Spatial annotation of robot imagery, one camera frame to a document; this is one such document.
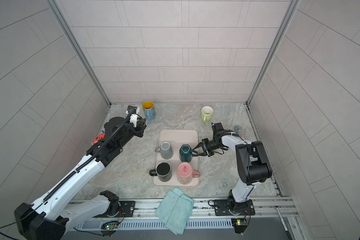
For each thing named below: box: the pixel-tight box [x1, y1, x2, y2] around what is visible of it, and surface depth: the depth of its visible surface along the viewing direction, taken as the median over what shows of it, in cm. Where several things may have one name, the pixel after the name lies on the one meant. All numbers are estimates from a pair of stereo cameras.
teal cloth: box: [154, 187, 195, 235], surface depth 71 cm
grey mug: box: [155, 141, 174, 160], surface depth 86 cm
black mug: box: [149, 161, 172, 183], surface depth 78 cm
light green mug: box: [201, 105, 214, 123], surface depth 103 cm
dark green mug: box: [179, 144, 198, 163], surface depth 83 cm
